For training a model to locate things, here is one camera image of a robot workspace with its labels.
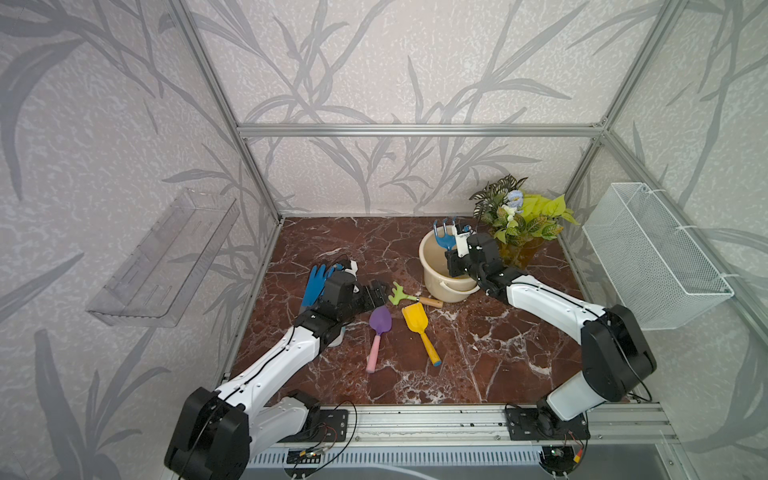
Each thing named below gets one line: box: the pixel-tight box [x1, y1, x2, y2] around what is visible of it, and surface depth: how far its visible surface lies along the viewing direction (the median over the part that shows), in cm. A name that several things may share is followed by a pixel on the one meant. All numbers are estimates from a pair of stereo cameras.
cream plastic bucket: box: [419, 227, 480, 303], surface depth 85 cm
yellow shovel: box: [402, 302, 442, 367], surface depth 93 cm
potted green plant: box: [469, 174, 580, 268], surface depth 93 cm
